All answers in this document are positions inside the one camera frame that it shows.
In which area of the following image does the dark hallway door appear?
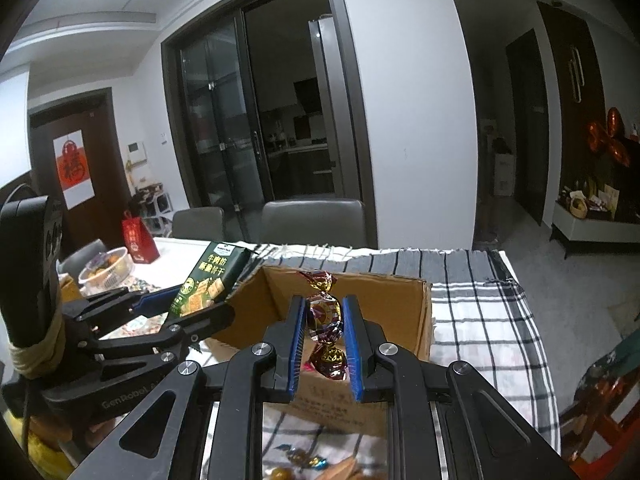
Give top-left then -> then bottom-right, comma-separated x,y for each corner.
505,28 -> 551,226

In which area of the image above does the red gift bag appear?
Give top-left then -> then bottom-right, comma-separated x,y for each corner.
121,210 -> 161,264

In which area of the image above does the dark wooden door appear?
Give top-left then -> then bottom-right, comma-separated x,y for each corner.
28,87 -> 133,211

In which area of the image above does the dark wardrobe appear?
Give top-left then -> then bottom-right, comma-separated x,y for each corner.
537,1 -> 608,211

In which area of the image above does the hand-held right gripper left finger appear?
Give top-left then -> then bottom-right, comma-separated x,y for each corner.
70,296 -> 307,480

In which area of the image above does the blue gold candy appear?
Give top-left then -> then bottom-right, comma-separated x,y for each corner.
282,442 -> 326,468

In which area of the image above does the orange foil balloon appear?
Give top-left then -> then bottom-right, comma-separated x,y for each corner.
586,107 -> 632,167

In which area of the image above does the green biscuit box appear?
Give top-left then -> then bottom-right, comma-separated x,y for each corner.
167,241 -> 253,318

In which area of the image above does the black white checked cloth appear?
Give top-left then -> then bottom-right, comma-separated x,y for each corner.
210,242 -> 561,480

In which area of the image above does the white shelf rack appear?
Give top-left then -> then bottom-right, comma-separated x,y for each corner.
132,185 -> 173,236

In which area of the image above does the white paper bag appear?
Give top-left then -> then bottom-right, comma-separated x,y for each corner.
492,137 -> 516,198

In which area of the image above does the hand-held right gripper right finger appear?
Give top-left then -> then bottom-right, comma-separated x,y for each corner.
341,295 -> 576,480

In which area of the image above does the white low cabinet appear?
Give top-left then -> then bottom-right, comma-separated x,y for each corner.
550,200 -> 640,261

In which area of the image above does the grey chair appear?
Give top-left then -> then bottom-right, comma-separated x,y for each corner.
60,239 -> 108,276
171,206 -> 227,241
261,199 -> 368,249

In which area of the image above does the red white wall poster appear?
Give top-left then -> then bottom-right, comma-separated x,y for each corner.
53,130 -> 96,209

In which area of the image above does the small brown box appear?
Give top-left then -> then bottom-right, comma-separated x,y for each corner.
60,275 -> 83,303

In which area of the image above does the brown cardboard box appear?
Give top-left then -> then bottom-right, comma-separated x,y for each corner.
200,264 -> 433,441

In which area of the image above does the red brown wooden chair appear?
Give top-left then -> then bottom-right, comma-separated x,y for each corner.
560,345 -> 640,480

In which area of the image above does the sliding glass door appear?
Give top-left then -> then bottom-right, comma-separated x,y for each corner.
161,0 -> 378,251

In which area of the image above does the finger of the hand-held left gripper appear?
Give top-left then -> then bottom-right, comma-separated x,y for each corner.
90,301 -> 236,386
62,285 -> 183,333

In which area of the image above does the red foil candy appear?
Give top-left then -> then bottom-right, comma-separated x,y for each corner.
298,269 -> 349,381

